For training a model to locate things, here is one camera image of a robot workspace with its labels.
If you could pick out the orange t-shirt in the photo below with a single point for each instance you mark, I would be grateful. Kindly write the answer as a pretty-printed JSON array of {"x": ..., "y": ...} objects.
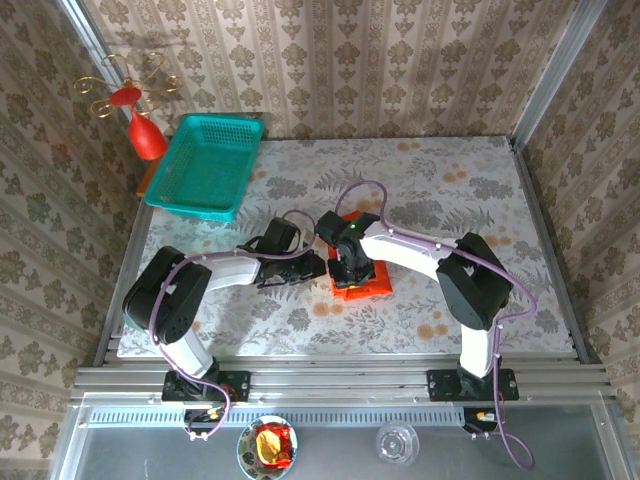
[{"x": 382, "y": 280}]

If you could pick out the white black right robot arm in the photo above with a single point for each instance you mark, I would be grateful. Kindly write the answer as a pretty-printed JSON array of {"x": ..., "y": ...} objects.
[{"x": 400, "y": 250}]

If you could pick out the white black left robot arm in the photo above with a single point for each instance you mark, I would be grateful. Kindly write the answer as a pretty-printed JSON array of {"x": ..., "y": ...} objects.
[{"x": 230, "y": 272}]

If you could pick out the floral tablecloth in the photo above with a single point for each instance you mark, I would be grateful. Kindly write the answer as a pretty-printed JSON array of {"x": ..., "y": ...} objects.
[{"x": 350, "y": 330}]

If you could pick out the teal plastic basket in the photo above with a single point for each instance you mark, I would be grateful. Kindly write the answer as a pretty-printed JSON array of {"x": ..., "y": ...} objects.
[{"x": 205, "y": 165}]

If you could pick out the orange wooden board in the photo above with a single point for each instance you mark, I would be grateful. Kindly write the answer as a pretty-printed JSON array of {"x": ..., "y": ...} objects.
[{"x": 144, "y": 185}]

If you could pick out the red vase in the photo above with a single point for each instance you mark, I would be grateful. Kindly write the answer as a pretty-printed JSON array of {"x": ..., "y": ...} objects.
[{"x": 147, "y": 140}]

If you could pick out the green translucent cup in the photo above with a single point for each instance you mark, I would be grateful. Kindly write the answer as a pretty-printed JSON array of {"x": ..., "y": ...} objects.
[{"x": 128, "y": 322}]

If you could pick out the clear glass cup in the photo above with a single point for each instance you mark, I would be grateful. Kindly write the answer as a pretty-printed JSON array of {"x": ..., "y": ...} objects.
[{"x": 396, "y": 444}]

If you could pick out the grey metal shelf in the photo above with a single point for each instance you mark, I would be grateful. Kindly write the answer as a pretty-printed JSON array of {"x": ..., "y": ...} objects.
[{"x": 335, "y": 450}]

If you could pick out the red yellow wrapped snack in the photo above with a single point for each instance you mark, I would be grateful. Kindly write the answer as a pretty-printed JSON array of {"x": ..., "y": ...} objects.
[{"x": 272, "y": 445}]

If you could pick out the black yellow power connector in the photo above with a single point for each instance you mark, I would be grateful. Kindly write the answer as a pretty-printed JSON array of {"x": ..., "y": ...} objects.
[
  {"x": 480, "y": 419},
  {"x": 202, "y": 417}
]

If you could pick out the patterned bowl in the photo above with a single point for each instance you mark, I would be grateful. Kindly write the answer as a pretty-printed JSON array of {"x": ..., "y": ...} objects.
[{"x": 246, "y": 450}]

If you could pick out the aluminium extrusion frame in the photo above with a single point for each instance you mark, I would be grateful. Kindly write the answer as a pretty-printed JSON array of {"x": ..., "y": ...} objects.
[{"x": 350, "y": 380}]

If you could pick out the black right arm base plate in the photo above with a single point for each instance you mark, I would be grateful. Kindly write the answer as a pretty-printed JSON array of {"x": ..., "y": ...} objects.
[{"x": 440, "y": 385}]

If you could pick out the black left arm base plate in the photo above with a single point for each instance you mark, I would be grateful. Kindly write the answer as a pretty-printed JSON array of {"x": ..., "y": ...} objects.
[{"x": 240, "y": 385}]

